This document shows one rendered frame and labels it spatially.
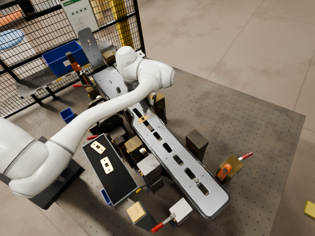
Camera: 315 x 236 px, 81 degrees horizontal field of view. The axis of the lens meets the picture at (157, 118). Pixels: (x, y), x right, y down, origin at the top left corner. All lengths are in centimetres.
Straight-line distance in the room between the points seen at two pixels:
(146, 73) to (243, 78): 242
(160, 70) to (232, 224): 102
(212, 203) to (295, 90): 242
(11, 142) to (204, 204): 86
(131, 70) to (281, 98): 243
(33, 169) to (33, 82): 127
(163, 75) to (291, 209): 189
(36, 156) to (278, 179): 140
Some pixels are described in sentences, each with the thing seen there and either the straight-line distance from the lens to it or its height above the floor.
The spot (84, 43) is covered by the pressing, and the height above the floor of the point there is 124.
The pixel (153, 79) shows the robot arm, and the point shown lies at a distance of 79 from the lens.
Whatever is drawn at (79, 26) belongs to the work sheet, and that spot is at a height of 123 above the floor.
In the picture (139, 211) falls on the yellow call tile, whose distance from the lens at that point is 89.
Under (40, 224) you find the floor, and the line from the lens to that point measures 246.
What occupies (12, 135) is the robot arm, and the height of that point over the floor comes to 159.
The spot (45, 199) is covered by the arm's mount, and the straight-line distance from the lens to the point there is 155.
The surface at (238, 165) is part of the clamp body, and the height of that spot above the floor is 106.
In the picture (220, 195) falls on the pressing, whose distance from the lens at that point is 108.
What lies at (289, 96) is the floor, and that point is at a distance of 308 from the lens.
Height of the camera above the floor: 203
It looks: 55 degrees down
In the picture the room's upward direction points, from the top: 9 degrees counter-clockwise
